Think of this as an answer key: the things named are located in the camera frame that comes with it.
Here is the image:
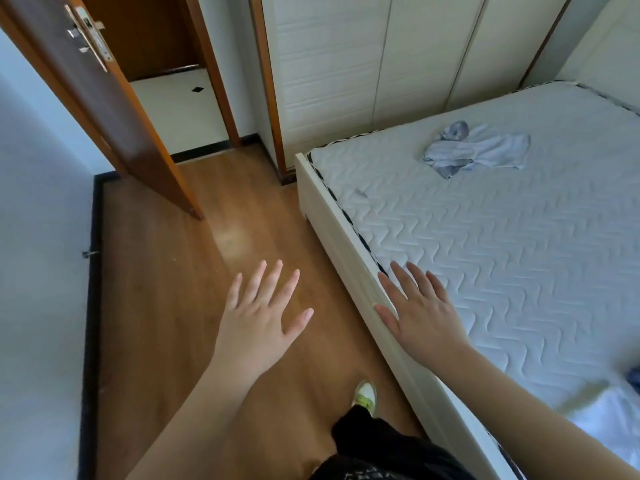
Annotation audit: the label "person's right hand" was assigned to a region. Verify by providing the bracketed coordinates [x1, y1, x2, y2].
[372, 261, 474, 368]

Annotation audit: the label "person's left hand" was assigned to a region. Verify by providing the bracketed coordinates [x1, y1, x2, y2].
[214, 259, 315, 379]

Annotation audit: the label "person's right forearm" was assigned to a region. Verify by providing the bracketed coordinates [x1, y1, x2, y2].
[435, 346, 640, 480]

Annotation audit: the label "person's left forearm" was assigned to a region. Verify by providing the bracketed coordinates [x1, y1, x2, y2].
[125, 355, 282, 480]

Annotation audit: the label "white and green shoe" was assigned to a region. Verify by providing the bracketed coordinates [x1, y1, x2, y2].
[352, 380, 379, 413]

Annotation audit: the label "white quilted mattress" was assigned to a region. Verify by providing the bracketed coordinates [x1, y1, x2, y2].
[306, 81, 640, 468]

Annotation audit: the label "black trousers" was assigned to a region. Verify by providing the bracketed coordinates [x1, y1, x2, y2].
[310, 406, 464, 480]

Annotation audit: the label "crumpled light blue garment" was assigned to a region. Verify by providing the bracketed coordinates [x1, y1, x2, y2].
[421, 121, 532, 180]

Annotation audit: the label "white sliding-door wardrobe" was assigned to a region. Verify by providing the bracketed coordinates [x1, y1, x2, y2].
[248, 0, 576, 176]

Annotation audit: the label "white crumpled cloth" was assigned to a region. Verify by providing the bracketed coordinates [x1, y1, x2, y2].
[559, 377, 640, 468]

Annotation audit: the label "brown wooden door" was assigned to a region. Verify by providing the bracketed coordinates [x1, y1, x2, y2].
[0, 0, 205, 221]

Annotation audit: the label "white bed headboard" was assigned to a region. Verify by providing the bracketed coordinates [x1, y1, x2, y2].
[554, 0, 640, 116]

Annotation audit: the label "white wooden bed frame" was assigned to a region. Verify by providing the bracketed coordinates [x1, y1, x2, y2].
[294, 153, 507, 480]

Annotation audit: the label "brown wooden door frame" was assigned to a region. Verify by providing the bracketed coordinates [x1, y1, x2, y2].
[80, 0, 244, 148]

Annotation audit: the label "metal door handle plate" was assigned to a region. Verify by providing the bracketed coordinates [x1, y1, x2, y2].
[63, 5, 110, 73]

